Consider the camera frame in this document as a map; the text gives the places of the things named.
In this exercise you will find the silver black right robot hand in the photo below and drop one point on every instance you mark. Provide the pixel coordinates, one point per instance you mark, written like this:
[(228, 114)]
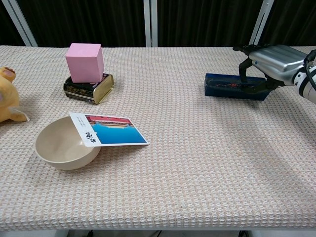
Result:
[(274, 61)]

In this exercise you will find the blue folding glasses case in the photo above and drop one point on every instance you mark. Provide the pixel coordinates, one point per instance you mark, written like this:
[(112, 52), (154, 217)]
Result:
[(232, 86)]

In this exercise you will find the beige waffle tablecloth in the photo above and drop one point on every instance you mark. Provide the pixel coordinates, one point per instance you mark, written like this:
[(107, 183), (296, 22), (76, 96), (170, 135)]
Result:
[(158, 172)]

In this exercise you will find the blue red picture postcard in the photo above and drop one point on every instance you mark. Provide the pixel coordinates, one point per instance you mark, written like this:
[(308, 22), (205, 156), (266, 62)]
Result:
[(113, 130)]

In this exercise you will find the black gold tin can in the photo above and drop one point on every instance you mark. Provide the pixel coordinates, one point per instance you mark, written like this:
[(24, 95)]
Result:
[(91, 90)]

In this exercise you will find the pink foam cube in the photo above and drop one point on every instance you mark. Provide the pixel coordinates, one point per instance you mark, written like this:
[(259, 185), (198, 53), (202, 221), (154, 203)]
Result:
[(84, 63)]

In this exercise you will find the black curtain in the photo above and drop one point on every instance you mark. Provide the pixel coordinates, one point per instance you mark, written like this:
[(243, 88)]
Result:
[(86, 22)]

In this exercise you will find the beige bowl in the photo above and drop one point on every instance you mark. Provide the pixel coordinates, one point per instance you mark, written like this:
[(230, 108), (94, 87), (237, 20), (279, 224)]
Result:
[(63, 145)]

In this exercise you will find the yellow plush toy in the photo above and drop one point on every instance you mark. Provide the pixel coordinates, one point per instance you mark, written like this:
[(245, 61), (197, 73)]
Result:
[(7, 98)]

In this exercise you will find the grey metal frame post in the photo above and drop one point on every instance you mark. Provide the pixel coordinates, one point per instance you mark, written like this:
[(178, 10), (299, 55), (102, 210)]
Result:
[(259, 23), (150, 22), (21, 22)]

